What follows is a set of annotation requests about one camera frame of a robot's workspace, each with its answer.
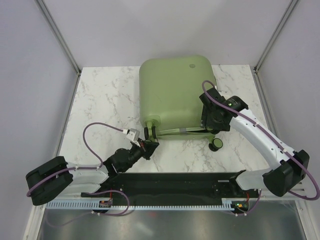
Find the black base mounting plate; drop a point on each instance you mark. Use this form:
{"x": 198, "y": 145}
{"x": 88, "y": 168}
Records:
{"x": 174, "y": 188}

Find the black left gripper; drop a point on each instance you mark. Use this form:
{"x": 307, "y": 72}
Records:
{"x": 150, "y": 147}

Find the green hard-shell suitcase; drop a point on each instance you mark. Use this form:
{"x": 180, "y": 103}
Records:
{"x": 169, "y": 97}

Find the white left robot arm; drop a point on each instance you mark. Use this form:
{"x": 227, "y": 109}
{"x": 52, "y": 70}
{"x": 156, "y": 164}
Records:
{"x": 57, "y": 177}

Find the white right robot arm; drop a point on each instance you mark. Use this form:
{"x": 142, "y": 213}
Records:
{"x": 286, "y": 167}

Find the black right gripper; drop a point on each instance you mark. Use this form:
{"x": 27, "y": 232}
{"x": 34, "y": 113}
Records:
{"x": 205, "y": 121}

